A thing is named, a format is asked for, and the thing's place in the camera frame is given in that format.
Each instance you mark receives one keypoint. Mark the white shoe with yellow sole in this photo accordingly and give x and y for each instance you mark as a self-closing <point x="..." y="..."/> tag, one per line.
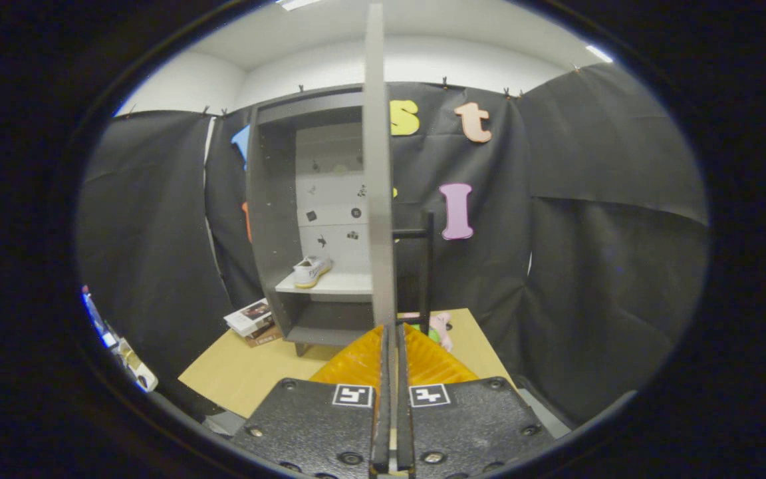
<point x="312" y="271"/>

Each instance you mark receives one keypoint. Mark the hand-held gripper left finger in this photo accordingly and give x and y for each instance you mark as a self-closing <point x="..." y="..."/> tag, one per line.
<point x="382" y="426"/>

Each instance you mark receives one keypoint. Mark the beige shoe cabinet door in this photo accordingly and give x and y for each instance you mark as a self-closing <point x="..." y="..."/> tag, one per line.
<point x="378" y="199"/>

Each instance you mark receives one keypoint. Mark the brown book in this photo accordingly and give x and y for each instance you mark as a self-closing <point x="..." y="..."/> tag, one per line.
<point x="264" y="338"/>

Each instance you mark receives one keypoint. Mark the narrow ceiling light strip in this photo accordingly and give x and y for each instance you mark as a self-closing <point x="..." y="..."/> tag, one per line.
<point x="599" y="54"/>

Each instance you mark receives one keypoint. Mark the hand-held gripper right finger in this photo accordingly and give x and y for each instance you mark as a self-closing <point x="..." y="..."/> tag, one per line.
<point x="404" y="426"/>

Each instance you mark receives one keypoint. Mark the pink and green plush toy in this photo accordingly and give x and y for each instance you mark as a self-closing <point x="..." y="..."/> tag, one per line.
<point x="441" y="329"/>

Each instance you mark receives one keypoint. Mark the white book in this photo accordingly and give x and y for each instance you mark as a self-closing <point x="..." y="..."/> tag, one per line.
<point x="249" y="315"/>

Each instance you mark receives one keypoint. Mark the long ceiling light panel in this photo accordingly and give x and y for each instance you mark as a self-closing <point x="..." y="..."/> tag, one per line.
<point x="296" y="3"/>

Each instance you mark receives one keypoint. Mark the black backdrop cloth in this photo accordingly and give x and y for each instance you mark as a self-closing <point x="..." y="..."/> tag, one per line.
<point x="589" y="233"/>

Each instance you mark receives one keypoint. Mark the blue and white clutter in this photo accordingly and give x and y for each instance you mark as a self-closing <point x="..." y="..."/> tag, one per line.
<point x="140" y="372"/>

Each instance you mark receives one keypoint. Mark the dark grey shoe cabinet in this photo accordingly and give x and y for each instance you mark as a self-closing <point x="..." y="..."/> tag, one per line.
<point x="270" y="219"/>

